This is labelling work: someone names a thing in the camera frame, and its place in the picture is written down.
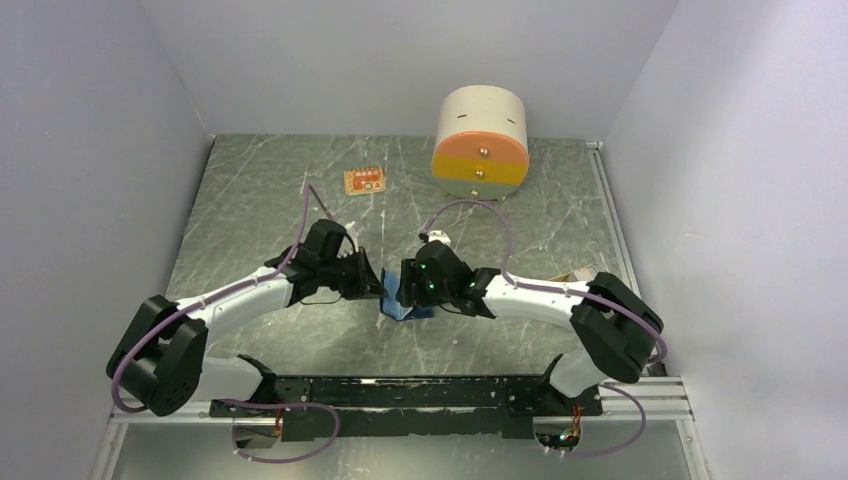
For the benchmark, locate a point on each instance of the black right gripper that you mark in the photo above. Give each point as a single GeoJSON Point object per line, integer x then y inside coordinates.
{"type": "Point", "coordinates": [412, 272]}

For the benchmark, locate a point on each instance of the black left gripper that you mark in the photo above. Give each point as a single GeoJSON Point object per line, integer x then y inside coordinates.
{"type": "Point", "coordinates": [367, 285]}

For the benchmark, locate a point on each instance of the blue card holder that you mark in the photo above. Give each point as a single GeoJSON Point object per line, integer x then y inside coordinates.
{"type": "Point", "coordinates": [390, 306]}

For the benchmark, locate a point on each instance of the stack of credit cards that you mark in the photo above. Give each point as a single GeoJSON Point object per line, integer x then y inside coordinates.
{"type": "Point", "coordinates": [585, 274]}

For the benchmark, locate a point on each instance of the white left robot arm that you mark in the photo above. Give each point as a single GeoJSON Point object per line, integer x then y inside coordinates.
{"type": "Point", "coordinates": [162, 361]}

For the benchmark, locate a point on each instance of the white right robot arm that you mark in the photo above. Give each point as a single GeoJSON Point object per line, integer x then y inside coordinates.
{"type": "Point", "coordinates": [618, 333]}

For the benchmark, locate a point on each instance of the orange patterned card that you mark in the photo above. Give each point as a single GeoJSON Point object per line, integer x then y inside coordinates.
{"type": "Point", "coordinates": [365, 180]}

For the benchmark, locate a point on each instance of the beige card tray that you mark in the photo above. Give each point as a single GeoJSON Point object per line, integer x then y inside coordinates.
{"type": "Point", "coordinates": [563, 278]}

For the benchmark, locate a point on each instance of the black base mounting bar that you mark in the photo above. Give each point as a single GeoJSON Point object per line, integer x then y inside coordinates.
{"type": "Point", "coordinates": [309, 408]}

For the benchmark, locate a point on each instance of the round pastel drawer cabinet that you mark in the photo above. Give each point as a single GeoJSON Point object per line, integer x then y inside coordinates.
{"type": "Point", "coordinates": [481, 145]}

